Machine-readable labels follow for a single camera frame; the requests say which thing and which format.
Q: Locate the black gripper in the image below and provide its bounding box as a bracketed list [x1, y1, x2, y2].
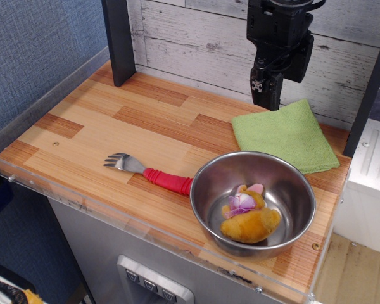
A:
[246, 1, 314, 111]

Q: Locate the red handled metal fork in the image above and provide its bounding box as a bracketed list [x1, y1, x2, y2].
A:
[103, 153, 193, 196]

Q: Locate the green cloth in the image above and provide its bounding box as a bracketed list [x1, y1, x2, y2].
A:
[231, 99, 340, 174]

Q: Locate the stainless steel bowl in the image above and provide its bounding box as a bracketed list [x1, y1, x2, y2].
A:
[190, 151, 316, 260]

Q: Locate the brown plush toy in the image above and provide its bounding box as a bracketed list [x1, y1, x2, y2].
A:
[220, 184, 281, 244]

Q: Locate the white aluminium block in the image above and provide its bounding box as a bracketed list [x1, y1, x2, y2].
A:
[333, 119, 380, 252]

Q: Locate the clear acrylic guard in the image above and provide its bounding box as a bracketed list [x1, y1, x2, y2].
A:
[0, 51, 350, 303]

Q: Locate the grey control panel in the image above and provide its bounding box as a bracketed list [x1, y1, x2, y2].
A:
[117, 255, 194, 304]

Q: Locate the black right post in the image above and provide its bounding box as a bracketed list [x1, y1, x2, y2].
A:
[343, 50, 380, 157]

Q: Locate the black post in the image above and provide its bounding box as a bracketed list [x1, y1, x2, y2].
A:
[343, 50, 380, 157]
[102, 0, 136, 87]

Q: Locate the black left post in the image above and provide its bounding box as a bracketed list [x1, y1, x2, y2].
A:
[102, 0, 136, 87]

